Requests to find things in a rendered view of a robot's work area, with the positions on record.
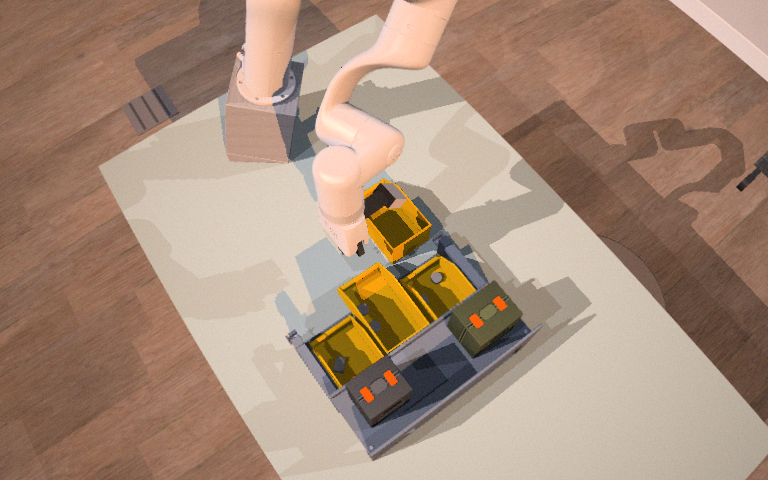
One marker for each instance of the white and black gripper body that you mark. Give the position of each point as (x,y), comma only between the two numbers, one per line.
(347,236)

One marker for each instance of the dark grey tool case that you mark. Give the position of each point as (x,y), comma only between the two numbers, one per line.
(379,388)

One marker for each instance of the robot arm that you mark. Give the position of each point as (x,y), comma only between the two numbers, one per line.
(360,146)

